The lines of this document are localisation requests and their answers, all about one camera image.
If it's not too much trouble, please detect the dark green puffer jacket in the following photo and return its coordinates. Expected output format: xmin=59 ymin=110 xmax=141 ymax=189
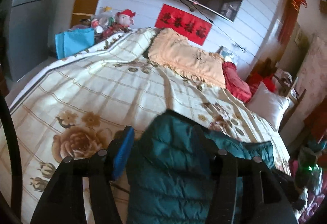
xmin=126 ymin=110 xmax=274 ymax=223

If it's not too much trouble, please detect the maroon velvet blanket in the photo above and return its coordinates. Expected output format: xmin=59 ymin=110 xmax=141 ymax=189
xmin=289 ymin=159 xmax=326 ymax=223

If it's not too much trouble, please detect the floral cream bedspread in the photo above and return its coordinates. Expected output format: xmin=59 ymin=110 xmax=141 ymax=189
xmin=10 ymin=28 xmax=290 ymax=223

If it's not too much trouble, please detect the white satin pillow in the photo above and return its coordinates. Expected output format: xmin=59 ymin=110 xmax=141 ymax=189
xmin=246 ymin=82 xmax=290 ymax=131

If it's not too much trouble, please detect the red pillow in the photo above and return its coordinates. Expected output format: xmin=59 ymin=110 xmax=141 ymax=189
xmin=222 ymin=62 xmax=252 ymax=103

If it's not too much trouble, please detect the wooden bedside chair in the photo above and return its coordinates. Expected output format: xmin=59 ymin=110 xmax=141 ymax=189
xmin=246 ymin=58 xmax=307 ymax=112

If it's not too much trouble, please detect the blue paper bag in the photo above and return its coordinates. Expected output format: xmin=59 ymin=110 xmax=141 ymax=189
xmin=55 ymin=28 xmax=95 ymax=59

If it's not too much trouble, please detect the plush pig red hat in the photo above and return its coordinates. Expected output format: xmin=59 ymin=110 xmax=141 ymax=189
xmin=113 ymin=9 xmax=136 ymax=32

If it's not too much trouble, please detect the grey refrigerator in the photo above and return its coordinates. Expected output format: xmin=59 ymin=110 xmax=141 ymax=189
xmin=1 ymin=0 xmax=53 ymax=81

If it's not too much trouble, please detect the black braided cable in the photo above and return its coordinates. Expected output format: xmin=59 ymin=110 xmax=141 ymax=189
xmin=0 ymin=91 xmax=25 ymax=219

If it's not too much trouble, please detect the red calligraphy wall banner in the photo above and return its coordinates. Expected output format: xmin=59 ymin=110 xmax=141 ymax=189
xmin=155 ymin=4 xmax=212 ymax=46

